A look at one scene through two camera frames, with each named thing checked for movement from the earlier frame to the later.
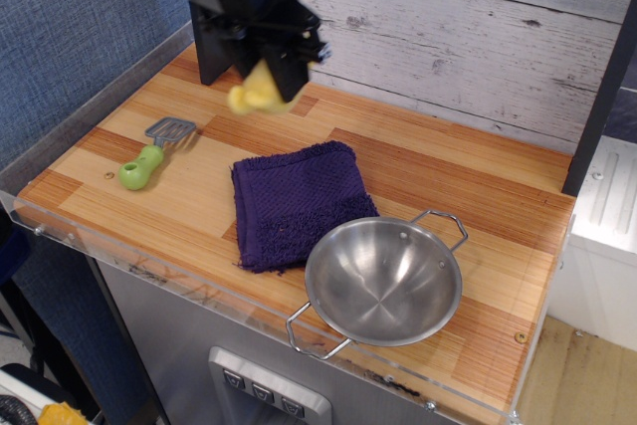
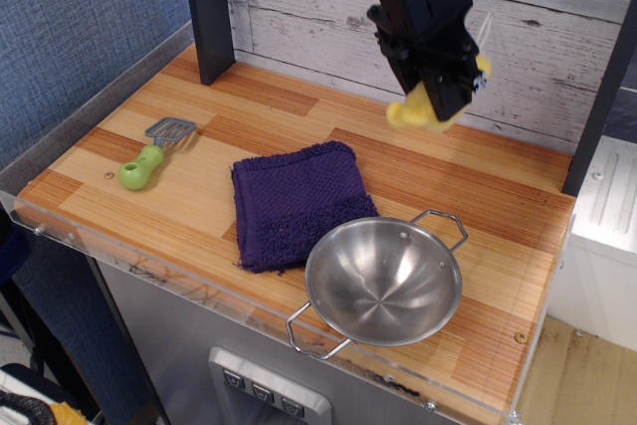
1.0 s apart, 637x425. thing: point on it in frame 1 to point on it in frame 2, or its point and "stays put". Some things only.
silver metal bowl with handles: [379, 282] stays put
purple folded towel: [284, 202] stays put
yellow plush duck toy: [259, 93] to [416, 111]
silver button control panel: [250, 394] stays put
